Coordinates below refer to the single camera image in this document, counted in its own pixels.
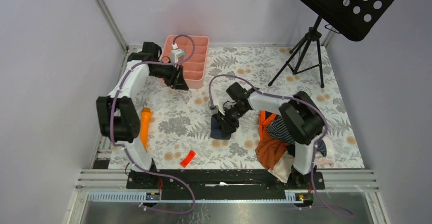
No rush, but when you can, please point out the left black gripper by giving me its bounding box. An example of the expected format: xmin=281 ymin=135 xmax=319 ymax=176
xmin=151 ymin=60 xmax=190 ymax=91

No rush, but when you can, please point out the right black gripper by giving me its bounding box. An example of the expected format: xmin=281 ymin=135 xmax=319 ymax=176
xmin=218 ymin=104 xmax=249 ymax=138

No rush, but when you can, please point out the navy underwear beige waistband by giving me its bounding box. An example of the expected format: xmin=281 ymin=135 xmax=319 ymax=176
xmin=210 ymin=114 xmax=233 ymax=140

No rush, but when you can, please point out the orange toy microphone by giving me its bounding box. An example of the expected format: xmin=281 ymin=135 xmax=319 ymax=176
xmin=139 ymin=107 xmax=151 ymax=151

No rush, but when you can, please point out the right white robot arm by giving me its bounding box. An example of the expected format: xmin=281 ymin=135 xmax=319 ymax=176
xmin=209 ymin=82 xmax=328 ymax=189

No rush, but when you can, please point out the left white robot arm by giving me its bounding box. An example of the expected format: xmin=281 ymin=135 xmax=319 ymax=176
xmin=96 ymin=42 xmax=191 ymax=189

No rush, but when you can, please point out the pink divided organizer tray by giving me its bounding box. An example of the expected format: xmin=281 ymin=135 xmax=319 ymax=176
xmin=175 ymin=35 xmax=209 ymax=89

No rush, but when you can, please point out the orange garment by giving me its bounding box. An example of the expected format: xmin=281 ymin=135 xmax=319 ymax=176
xmin=255 ymin=110 xmax=288 ymax=170

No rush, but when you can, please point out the floral table mat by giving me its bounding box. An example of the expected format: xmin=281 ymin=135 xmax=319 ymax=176
xmin=133 ymin=47 xmax=364 ymax=170

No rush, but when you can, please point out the small red plastic piece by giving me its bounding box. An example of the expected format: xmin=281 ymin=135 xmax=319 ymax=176
xmin=180 ymin=150 xmax=196 ymax=168

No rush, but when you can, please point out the white cream garment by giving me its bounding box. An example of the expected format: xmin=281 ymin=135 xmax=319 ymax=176
xmin=267 ymin=136 xmax=335 ymax=183

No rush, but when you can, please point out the black music stand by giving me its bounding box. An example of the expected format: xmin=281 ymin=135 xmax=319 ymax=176
xmin=282 ymin=0 xmax=395 ymax=75

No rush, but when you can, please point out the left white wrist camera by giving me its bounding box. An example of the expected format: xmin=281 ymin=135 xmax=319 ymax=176
xmin=169 ymin=48 xmax=186 ymax=63

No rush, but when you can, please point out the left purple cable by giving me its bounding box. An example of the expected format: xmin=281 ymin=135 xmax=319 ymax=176
xmin=109 ymin=34 xmax=197 ymax=215

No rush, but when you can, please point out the purple cable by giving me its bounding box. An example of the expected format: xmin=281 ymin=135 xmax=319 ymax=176
xmin=207 ymin=74 xmax=355 ymax=219
xmin=109 ymin=34 xmax=197 ymax=215

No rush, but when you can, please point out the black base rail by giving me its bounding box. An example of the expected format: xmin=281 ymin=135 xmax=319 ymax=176
xmin=126 ymin=170 xmax=325 ymax=201

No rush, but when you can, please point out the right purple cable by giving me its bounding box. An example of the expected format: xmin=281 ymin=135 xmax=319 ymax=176
xmin=207 ymin=74 xmax=355 ymax=219

